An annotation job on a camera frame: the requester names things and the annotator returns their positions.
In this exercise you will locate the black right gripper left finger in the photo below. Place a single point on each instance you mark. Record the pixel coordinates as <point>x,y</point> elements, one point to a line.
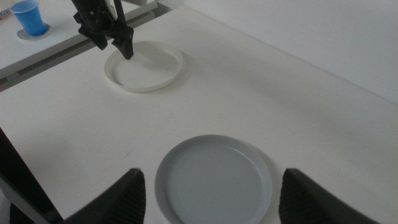
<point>121,202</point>

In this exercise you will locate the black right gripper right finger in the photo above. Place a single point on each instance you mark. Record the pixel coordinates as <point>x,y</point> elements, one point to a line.
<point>304,202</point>

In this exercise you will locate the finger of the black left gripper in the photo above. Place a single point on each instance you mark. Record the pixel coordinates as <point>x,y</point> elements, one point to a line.
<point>99,40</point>
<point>126,46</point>

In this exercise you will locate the white shallow bowl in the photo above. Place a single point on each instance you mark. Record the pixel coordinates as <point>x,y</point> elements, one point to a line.
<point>146,74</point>

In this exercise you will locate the grey shallow bowl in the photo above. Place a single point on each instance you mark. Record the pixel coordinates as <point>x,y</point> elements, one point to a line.
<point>214,183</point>

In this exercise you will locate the white side table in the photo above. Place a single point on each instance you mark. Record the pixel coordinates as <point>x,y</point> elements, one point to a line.
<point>59,18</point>

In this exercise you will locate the blue plastic cup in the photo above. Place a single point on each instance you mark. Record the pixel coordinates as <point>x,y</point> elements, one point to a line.
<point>29,18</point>

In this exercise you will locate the grey round coaster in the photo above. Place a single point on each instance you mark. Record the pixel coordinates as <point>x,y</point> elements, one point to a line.
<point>23,37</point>

